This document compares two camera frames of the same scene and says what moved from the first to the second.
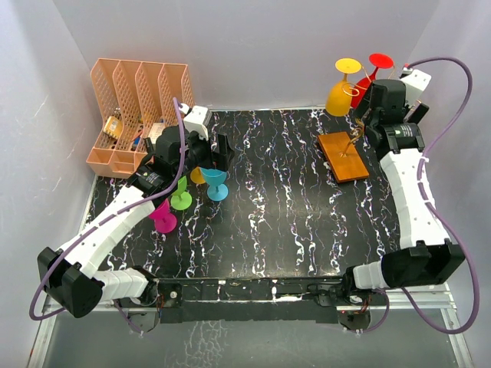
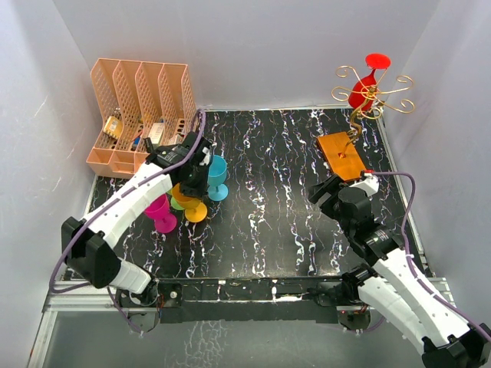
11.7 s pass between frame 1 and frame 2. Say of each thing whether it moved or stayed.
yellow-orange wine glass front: moved
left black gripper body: moved
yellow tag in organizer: stayed
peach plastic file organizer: stayed
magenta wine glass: stayed
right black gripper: moved
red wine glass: stayed
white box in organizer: stayed
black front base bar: stayed
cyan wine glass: stayed
